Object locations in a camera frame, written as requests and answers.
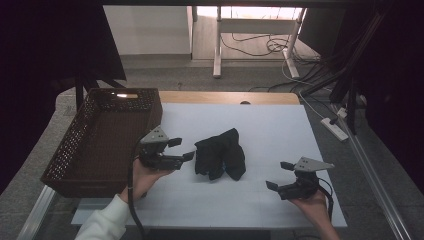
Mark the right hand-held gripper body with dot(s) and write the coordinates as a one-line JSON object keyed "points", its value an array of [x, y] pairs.
{"points": [[305, 181]]}

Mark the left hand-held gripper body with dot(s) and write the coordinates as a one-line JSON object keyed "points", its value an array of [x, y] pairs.
{"points": [[156, 156]]}

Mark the dark cloth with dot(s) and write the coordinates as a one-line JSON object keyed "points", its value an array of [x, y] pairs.
{"points": [[220, 155]]}

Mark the brown perforated plastic basket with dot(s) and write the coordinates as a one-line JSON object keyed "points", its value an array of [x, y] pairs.
{"points": [[100, 150]]}

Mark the person's right hand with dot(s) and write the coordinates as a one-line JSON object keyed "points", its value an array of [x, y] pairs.
{"points": [[311, 208]]}

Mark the person's left hand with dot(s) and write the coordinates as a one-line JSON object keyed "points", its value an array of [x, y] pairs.
{"points": [[145, 181]]}

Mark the white table mat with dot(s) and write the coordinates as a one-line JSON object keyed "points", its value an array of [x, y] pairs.
{"points": [[266, 133]]}

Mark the white power strip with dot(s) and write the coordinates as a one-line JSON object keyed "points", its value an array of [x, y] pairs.
{"points": [[334, 129]]}

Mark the black stand legs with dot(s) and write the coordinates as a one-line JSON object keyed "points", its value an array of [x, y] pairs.
{"points": [[85, 88]]}

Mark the black metal stand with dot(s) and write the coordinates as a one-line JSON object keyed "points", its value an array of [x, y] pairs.
{"points": [[346, 80]]}

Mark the white cabinet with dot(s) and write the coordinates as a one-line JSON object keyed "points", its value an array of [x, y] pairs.
{"points": [[146, 30]]}

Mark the dark curtain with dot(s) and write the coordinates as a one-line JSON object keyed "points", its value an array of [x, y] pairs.
{"points": [[50, 40]]}

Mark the aluminium rail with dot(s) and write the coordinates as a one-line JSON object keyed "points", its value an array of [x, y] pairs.
{"points": [[376, 186], [36, 213]]}

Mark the white desk frame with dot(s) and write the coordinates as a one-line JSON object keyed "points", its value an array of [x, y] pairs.
{"points": [[256, 25]]}

